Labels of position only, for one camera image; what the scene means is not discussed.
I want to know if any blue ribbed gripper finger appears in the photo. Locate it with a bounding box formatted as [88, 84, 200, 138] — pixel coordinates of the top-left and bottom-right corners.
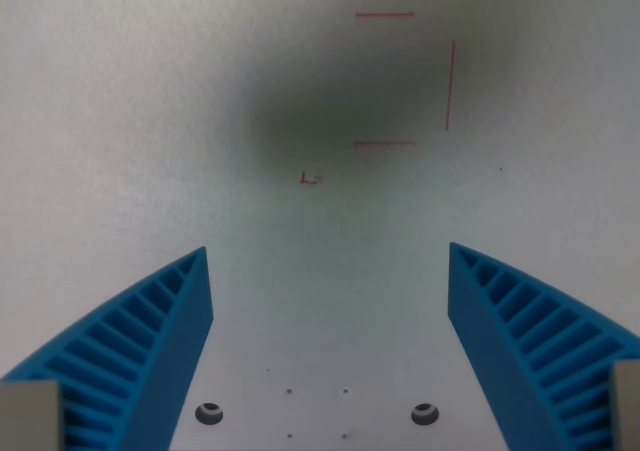
[447, 241, 640, 451]
[0, 245, 215, 451]

